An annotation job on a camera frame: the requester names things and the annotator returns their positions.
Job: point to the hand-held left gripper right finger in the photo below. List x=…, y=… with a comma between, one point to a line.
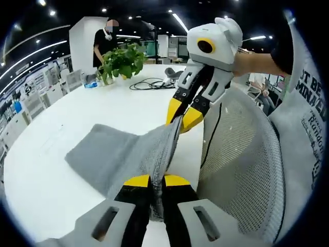
x=185, y=218

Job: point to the grey towel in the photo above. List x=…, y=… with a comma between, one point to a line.
x=110, y=151

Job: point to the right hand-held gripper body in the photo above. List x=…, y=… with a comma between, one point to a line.
x=218, y=41

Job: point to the large green potted plant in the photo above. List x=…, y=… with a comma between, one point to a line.
x=123, y=61

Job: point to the grey mesh office chair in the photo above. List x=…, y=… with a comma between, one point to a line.
x=244, y=154

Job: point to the blue tissue pack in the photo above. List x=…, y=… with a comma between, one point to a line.
x=90, y=83

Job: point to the white office chair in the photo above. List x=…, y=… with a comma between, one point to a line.
x=74, y=80

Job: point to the white table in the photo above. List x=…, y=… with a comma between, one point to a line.
x=51, y=185

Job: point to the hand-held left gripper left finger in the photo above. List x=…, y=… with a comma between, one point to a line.
x=123, y=218

